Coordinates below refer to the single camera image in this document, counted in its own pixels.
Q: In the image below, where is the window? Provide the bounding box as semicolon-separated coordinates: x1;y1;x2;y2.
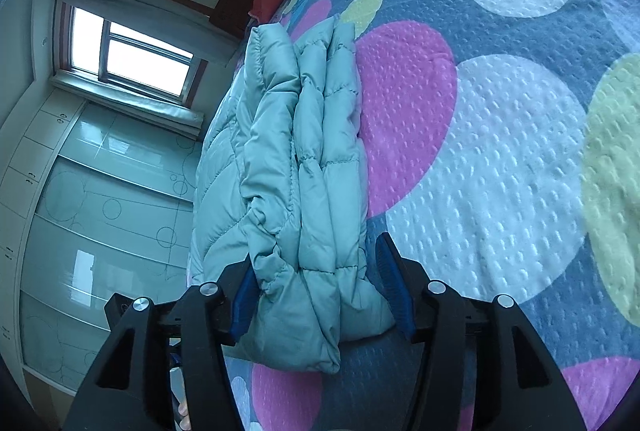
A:
54;0;208;106

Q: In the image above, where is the pale curtain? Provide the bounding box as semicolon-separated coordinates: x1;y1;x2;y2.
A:
49;76;206;128
52;0;241;59

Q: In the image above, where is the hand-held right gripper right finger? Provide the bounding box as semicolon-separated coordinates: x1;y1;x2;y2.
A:
375;233;588;431

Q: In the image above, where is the light green puffer jacket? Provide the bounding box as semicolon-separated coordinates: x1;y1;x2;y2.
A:
187;17;397;374

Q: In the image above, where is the circle-print bedspread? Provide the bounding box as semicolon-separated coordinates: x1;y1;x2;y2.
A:
222;0;640;431

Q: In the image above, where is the person's left hand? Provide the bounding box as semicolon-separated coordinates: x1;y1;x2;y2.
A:
174;391;194;431

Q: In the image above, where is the white wardrobe with circle pattern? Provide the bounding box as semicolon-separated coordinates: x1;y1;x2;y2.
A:
0;88;213;412

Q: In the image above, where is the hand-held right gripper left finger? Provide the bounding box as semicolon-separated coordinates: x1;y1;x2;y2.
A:
67;261;260;431

